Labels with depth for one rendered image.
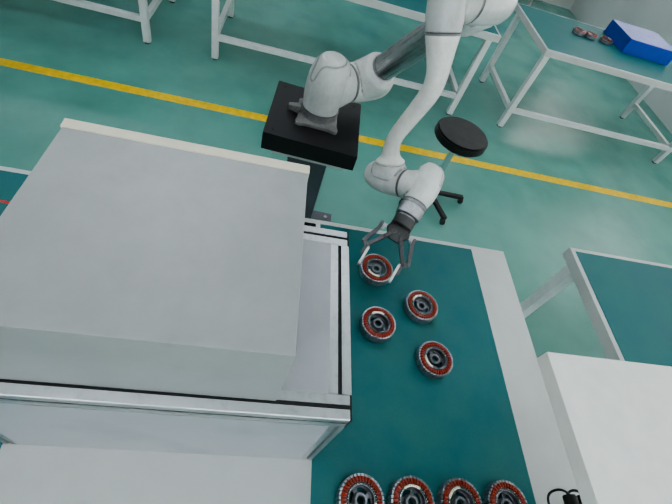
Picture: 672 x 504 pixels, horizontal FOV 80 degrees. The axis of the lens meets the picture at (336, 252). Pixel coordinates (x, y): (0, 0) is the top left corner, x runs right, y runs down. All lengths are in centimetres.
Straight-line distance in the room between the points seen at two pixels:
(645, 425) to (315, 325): 65
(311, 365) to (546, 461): 85
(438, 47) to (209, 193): 82
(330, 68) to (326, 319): 107
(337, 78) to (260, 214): 104
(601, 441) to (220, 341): 68
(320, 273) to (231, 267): 31
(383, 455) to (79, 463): 71
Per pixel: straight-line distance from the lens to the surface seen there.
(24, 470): 117
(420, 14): 349
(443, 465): 124
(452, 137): 259
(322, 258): 92
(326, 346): 81
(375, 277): 131
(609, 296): 197
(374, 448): 117
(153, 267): 63
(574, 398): 92
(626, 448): 95
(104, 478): 112
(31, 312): 63
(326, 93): 167
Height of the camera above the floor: 184
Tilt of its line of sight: 50 degrees down
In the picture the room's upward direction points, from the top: 22 degrees clockwise
